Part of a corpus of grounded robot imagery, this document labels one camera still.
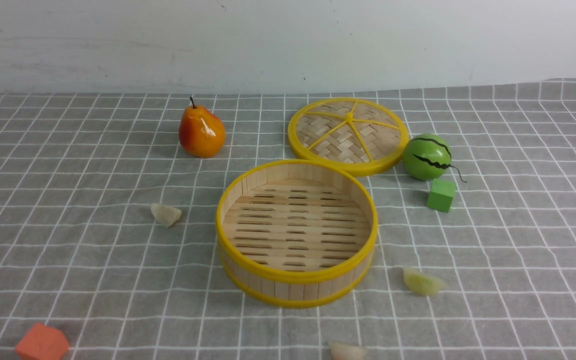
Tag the orange wooden block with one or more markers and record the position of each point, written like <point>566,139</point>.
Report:
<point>42,342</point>

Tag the yellow woven steamer lid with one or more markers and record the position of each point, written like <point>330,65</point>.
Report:
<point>355,135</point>

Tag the yellow bamboo steamer tray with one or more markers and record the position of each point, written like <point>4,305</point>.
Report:
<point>295,233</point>

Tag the green wooden cube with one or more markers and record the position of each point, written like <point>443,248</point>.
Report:
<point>441,195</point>

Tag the pale green dumpling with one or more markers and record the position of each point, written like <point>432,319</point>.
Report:
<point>422,284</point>

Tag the pinkish white dumpling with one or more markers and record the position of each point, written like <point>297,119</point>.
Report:
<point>345,351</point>

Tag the grey checkered tablecloth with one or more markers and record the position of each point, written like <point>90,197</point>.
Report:
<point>80,250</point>

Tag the green toy watermelon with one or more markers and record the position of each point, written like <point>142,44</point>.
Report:
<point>427,157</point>

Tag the orange toy pear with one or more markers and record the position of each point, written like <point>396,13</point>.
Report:
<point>201,133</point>

